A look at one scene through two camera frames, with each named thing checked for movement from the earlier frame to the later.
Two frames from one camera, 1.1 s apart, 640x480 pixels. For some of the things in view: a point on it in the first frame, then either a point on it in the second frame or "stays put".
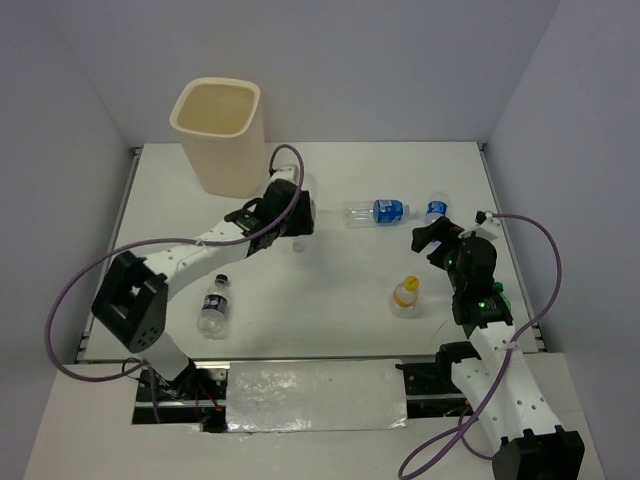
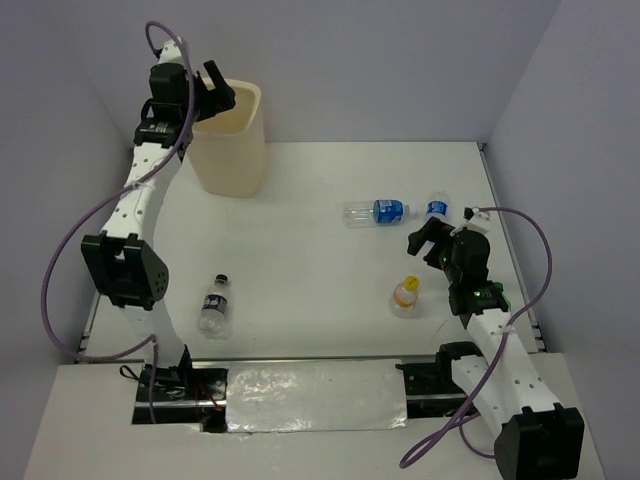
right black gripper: x=422 y=236 stays put
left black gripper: x=303 y=219 to x=217 y=100
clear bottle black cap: x=212 y=318 stays put
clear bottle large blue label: x=363 y=214 stays put
